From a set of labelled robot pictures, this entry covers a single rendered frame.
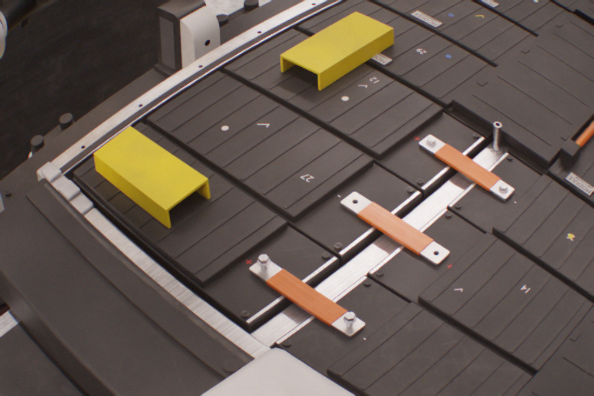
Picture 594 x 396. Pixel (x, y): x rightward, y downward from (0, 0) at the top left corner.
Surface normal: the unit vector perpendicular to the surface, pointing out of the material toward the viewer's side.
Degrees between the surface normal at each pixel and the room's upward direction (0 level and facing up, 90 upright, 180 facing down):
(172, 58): 90
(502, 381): 0
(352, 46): 0
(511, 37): 0
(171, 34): 90
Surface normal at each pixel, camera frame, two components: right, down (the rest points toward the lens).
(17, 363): -0.04, -0.73
